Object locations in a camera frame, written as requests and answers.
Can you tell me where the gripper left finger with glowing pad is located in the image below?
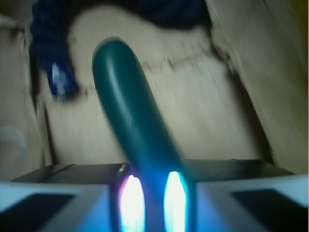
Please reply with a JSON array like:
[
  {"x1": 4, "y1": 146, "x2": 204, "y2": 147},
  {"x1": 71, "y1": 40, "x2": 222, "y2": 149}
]
[{"x1": 0, "y1": 163, "x2": 146, "y2": 232}]

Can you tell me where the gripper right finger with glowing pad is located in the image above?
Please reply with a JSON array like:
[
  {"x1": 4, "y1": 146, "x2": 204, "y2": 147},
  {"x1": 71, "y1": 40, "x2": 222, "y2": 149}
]
[{"x1": 164, "y1": 159, "x2": 309, "y2": 232}]

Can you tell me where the green plastic pickle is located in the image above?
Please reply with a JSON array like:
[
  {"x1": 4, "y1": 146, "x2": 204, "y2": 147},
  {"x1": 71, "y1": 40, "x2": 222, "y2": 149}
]
[{"x1": 92, "y1": 38, "x2": 193, "y2": 232}]

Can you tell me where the brown paper bag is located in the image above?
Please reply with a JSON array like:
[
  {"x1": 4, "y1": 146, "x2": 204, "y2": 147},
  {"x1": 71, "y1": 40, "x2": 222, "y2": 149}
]
[{"x1": 0, "y1": 0, "x2": 309, "y2": 181}]

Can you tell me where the dark blue rope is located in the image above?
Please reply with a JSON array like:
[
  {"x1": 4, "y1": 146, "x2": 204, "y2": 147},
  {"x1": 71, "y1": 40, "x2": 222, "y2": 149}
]
[{"x1": 28, "y1": 0, "x2": 213, "y2": 100}]

